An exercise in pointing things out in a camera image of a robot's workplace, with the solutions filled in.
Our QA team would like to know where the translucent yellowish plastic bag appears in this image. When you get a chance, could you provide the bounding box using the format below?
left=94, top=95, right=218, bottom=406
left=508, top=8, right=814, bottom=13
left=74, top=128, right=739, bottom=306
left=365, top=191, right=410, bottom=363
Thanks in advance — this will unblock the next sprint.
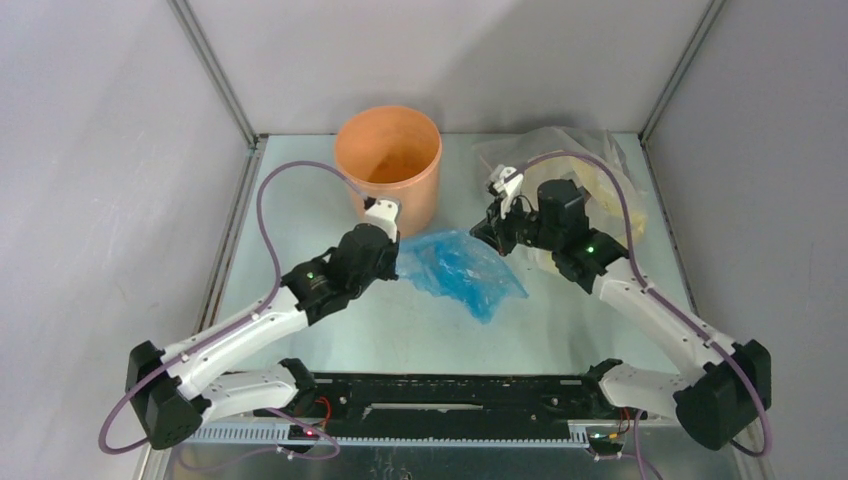
left=473, top=126, right=648, bottom=245

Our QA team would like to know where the blue plastic trash bag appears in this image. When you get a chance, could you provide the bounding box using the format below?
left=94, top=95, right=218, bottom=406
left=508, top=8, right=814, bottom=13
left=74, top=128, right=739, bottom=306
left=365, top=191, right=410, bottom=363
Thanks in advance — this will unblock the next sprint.
left=396, top=230, right=529, bottom=324

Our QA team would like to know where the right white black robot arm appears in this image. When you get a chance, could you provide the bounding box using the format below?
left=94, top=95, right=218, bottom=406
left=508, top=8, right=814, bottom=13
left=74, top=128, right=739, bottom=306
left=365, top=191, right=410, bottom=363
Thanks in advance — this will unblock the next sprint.
left=470, top=178, right=772, bottom=450

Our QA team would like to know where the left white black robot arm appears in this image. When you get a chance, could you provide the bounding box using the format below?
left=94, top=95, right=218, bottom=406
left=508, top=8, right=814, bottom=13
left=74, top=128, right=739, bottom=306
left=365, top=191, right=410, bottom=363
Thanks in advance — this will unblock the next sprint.
left=126, top=222, right=400, bottom=450

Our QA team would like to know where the orange plastic trash bin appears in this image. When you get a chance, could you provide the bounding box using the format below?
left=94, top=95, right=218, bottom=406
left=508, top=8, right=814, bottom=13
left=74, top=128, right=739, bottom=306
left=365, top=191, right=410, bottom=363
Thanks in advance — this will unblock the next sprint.
left=334, top=106, right=443, bottom=237

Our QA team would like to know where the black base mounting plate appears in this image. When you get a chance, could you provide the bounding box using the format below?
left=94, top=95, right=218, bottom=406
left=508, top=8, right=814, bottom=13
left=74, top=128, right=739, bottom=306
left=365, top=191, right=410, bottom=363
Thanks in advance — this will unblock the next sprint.
left=281, top=372, right=636, bottom=442

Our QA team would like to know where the small red-lit circuit board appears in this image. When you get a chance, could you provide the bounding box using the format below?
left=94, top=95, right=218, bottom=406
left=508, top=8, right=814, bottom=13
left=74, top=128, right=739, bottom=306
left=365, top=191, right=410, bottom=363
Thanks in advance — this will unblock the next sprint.
left=287, top=425, right=321, bottom=441

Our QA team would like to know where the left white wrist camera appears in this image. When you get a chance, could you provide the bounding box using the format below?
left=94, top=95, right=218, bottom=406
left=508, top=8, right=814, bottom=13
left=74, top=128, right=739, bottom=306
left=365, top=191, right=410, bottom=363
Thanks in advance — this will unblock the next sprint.
left=363, top=197, right=402, bottom=243

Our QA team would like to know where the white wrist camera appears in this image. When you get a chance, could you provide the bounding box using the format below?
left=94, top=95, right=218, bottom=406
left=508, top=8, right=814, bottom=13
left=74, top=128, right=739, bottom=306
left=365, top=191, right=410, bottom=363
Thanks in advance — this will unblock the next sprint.
left=363, top=197, right=402, bottom=243
left=488, top=165, right=524, bottom=219

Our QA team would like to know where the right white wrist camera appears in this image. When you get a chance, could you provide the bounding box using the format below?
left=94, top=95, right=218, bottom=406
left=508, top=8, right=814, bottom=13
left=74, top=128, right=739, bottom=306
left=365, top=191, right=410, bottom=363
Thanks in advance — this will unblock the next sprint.
left=488, top=165, right=524, bottom=219

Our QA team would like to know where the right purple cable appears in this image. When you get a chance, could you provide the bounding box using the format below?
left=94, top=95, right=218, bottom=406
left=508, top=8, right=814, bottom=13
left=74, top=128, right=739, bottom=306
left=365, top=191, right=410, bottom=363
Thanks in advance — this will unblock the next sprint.
left=516, top=150, right=774, bottom=480

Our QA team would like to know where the purple cable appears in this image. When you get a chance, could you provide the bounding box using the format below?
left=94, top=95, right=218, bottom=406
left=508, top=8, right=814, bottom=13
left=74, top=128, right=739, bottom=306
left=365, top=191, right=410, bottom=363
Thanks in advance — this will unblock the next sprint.
left=97, top=160, right=369, bottom=473
left=516, top=150, right=774, bottom=480

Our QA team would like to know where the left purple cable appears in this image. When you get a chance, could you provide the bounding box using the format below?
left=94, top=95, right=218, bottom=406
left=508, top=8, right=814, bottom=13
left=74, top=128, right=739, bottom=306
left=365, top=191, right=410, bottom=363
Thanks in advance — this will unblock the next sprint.
left=97, top=160, right=369, bottom=473

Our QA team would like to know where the aluminium frame rail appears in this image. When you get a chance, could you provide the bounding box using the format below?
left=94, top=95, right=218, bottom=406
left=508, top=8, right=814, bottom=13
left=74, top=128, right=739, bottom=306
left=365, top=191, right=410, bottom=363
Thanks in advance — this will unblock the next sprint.
left=153, top=377, right=757, bottom=450

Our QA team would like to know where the right aluminium corner post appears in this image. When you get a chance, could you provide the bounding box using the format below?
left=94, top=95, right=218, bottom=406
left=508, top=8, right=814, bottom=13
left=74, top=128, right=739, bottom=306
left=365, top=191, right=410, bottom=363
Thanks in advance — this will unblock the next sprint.
left=639, top=0, right=727, bottom=147

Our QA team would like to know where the aluminium corner post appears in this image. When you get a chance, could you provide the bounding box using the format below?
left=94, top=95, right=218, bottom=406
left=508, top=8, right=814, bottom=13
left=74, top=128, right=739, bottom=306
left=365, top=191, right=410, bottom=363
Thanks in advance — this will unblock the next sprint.
left=167, top=0, right=259, bottom=149
left=639, top=0, right=727, bottom=147

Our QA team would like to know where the left aluminium corner post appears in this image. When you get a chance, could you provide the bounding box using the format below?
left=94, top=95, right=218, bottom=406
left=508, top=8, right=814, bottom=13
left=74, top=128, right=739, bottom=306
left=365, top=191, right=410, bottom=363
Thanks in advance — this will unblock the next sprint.
left=167, top=0, right=259, bottom=149

